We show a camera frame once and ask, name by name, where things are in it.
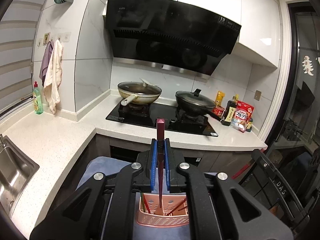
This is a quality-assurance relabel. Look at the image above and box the black range hood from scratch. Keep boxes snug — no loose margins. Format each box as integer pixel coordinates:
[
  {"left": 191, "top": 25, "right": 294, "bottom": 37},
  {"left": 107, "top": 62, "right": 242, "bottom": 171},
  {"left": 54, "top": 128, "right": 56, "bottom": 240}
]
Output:
[{"left": 105, "top": 0, "right": 241, "bottom": 76}]

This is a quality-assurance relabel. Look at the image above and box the yellow snack packet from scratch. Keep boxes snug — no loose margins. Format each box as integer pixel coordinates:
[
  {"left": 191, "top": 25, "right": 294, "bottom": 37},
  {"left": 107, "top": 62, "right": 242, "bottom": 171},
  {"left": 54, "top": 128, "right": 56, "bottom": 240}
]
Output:
[{"left": 215, "top": 90, "right": 225, "bottom": 106}]

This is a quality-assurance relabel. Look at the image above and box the red cereal bag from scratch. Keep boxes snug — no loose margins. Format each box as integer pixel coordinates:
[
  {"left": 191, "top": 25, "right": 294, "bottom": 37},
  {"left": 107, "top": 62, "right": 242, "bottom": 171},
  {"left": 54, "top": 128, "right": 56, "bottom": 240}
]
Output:
[{"left": 231, "top": 101, "right": 254, "bottom": 133}]

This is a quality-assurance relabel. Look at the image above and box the dark soy sauce bottle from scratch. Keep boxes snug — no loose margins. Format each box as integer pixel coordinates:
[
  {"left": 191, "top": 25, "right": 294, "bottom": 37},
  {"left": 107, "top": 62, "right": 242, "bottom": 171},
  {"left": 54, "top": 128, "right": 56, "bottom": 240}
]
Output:
[{"left": 220, "top": 94, "right": 239, "bottom": 126}]

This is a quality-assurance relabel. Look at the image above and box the black gas stove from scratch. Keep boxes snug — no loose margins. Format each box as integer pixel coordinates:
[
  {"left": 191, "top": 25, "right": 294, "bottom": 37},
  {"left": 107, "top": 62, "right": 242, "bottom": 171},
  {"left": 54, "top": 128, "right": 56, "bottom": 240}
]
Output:
[{"left": 105, "top": 102, "right": 219, "bottom": 138}]

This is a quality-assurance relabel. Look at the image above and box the blue grey table mat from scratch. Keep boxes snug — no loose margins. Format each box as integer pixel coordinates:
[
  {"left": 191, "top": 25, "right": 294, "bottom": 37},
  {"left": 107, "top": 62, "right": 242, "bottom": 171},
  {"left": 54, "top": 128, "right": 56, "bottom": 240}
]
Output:
[{"left": 76, "top": 157, "right": 190, "bottom": 239}]

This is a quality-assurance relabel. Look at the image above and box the green chopstick gold band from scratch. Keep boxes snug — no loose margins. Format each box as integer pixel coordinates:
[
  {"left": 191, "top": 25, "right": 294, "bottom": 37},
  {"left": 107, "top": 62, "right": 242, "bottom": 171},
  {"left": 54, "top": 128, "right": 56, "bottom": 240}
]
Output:
[{"left": 140, "top": 193, "right": 151, "bottom": 213}]

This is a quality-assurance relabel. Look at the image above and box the cream hanging towel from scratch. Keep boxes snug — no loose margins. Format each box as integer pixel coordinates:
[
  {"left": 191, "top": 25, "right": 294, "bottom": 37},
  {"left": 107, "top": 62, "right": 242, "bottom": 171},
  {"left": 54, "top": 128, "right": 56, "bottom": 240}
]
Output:
[{"left": 43, "top": 40, "right": 63, "bottom": 114}]

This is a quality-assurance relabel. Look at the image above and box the green dish soap bottle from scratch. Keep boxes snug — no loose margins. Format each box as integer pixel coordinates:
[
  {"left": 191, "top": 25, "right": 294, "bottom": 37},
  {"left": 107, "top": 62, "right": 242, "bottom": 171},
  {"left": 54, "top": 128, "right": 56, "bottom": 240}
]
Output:
[{"left": 33, "top": 81, "right": 43, "bottom": 114}]

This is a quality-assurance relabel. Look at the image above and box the steel sink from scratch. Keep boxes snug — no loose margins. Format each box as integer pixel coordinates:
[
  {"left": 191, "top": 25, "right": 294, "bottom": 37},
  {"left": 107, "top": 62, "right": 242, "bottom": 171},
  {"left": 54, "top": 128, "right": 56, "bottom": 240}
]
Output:
[{"left": 0, "top": 136, "right": 40, "bottom": 217}]

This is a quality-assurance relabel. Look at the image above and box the beige wok with lid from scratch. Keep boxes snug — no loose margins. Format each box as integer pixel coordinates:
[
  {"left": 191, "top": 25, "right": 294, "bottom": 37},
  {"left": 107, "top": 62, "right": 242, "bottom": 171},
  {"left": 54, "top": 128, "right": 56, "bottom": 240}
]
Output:
[{"left": 118, "top": 79, "right": 162, "bottom": 106}]

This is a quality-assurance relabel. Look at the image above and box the pink perforated utensil holder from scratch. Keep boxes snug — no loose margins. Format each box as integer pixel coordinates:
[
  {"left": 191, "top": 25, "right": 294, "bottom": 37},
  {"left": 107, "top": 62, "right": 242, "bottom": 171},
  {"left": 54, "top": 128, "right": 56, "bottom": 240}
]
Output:
[{"left": 136, "top": 193, "right": 189, "bottom": 228}]

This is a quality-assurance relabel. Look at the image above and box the black wok with lid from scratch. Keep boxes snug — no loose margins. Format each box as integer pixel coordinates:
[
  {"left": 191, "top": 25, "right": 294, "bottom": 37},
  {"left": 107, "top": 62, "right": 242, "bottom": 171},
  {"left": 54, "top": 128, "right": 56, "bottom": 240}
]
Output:
[{"left": 175, "top": 89, "right": 222, "bottom": 121}]

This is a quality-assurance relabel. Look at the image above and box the purple hanging cloth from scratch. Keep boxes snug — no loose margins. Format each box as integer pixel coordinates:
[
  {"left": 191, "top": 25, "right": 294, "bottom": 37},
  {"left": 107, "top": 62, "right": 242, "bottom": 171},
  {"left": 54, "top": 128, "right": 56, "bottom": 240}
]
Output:
[{"left": 39, "top": 41, "right": 53, "bottom": 86}]

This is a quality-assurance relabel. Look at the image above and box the bright red chopstick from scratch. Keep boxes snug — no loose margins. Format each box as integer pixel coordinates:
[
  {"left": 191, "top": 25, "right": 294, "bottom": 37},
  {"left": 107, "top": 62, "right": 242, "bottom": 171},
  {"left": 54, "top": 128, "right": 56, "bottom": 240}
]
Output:
[{"left": 167, "top": 197, "right": 187, "bottom": 216}]

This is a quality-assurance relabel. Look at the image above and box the red instant noodle cup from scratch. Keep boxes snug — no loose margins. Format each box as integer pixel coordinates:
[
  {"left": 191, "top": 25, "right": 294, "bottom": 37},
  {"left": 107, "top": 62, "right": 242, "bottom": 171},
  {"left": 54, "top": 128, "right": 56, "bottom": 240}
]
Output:
[{"left": 213, "top": 105, "right": 225, "bottom": 118}]

